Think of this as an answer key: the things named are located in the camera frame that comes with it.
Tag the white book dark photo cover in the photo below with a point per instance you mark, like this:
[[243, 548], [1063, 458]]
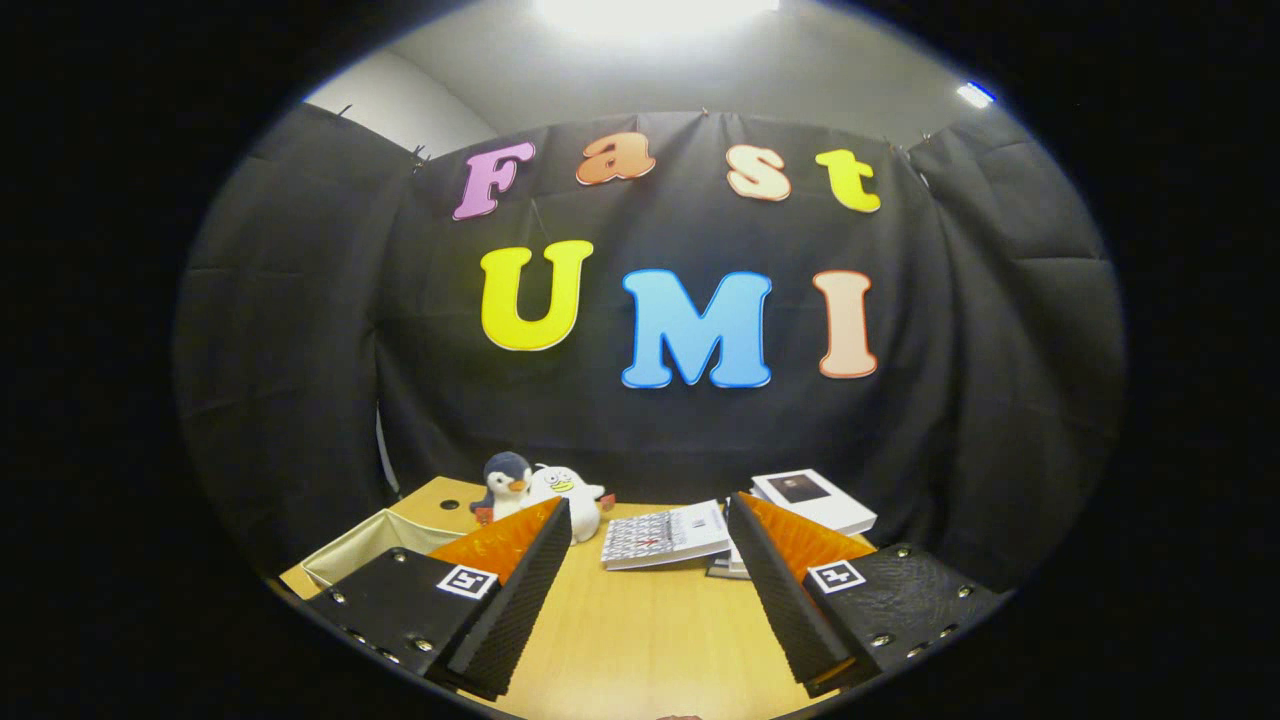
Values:
[[815, 500]]

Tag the penguin plush toy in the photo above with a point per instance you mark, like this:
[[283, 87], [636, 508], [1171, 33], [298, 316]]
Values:
[[505, 475]]

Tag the large ceiling light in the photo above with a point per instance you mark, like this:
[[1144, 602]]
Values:
[[650, 12]]

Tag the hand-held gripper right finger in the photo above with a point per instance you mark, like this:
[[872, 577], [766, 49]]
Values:
[[775, 600]]

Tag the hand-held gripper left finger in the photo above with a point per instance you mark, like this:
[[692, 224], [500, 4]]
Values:
[[525, 600]]

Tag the white duck plush toy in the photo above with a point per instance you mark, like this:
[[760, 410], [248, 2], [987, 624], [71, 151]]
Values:
[[570, 495]]

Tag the small ceiling light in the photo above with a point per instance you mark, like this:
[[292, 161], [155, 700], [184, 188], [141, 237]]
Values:
[[974, 95]]

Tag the grey paperback book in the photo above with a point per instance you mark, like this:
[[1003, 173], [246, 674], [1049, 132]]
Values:
[[722, 573]]

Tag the white book patterned cover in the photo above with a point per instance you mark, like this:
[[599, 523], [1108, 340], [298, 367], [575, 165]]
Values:
[[665, 535]]

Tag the beige fabric storage box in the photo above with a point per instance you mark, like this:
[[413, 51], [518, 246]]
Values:
[[370, 540]]

